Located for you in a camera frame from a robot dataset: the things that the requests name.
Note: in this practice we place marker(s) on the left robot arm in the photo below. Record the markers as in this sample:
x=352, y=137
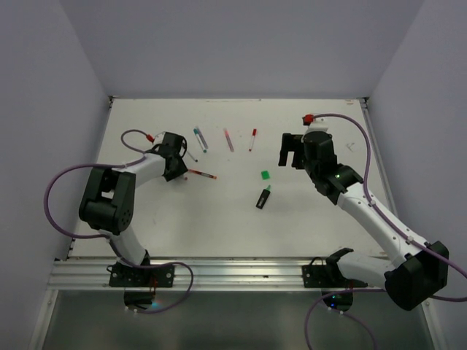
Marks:
x=107, y=205

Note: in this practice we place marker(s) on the green black highlighter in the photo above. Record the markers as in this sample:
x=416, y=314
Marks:
x=264, y=196

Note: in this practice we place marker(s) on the pink clear pen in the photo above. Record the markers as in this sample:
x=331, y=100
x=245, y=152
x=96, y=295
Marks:
x=228, y=139

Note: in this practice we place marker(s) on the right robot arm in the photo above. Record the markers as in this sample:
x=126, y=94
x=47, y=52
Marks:
x=415, y=269

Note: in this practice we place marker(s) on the black base bracket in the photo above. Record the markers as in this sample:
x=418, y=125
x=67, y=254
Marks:
x=323, y=273
x=128, y=277

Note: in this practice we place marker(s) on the teal white marker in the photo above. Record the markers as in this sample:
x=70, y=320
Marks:
x=200, y=140

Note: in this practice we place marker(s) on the right black base bracket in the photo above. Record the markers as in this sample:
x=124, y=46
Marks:
x=323, y=273

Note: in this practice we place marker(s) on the left black base bracket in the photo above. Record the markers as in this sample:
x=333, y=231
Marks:
x=128, y=277

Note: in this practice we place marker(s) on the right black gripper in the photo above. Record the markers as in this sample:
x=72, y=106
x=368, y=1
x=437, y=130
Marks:
x=288, y=144

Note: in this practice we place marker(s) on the aluminium mounting rail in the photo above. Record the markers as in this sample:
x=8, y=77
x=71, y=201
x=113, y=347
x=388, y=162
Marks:
x=216, y=275

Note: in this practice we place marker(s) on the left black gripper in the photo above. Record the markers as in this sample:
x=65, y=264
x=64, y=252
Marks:
x=180, y=170

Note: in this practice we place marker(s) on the red white marker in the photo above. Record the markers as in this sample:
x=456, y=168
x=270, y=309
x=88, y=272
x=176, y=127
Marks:
x=252, y=140

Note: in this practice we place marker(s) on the orange clear pen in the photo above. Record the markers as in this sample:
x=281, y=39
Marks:
x=201, y=173

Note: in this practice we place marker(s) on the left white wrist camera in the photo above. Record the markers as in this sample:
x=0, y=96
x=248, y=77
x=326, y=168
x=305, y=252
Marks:
x=158, y=138

